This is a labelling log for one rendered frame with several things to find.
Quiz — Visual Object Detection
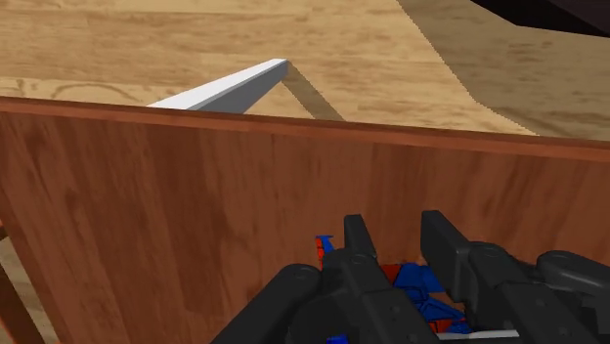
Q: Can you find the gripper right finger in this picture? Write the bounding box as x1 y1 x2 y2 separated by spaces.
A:
419 209 610 344

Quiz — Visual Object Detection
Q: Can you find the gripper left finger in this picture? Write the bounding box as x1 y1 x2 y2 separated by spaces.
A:
211 213 441 344

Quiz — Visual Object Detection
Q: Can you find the red and blue toy figure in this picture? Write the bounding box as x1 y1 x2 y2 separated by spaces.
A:
314 235 474 344

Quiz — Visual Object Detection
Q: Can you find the brown wooden table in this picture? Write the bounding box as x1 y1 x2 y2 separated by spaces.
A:
0 96 610 344

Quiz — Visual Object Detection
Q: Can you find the white table leg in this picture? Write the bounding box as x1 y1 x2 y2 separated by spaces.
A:
147 58 290 115

